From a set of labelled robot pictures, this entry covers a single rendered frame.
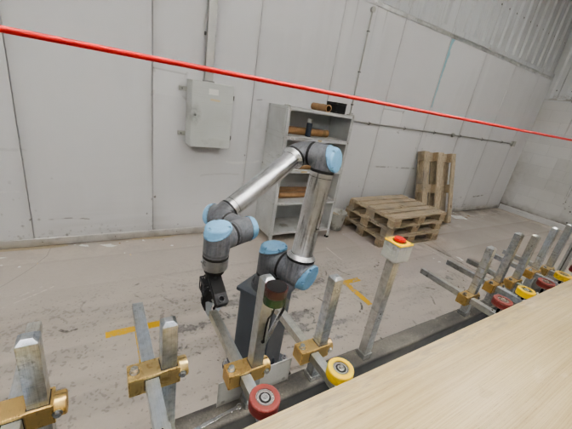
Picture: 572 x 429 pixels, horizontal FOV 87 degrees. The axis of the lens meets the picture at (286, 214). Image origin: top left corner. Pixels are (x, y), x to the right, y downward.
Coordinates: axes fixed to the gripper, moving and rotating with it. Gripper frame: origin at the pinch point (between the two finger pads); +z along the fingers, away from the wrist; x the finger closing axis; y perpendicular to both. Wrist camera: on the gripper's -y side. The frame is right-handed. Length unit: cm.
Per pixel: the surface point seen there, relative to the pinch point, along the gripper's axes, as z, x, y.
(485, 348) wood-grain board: -9, -82, -56
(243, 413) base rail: 11.9, -1.2, -31.4
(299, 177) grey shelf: 19, -190, 232
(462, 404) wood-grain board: -9, -51, -66
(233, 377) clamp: -4.8, 3.6, -30.6
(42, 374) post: -23, 44, -30
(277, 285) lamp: -35.5, -4.2, -32.1
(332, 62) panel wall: -122, -209, 237
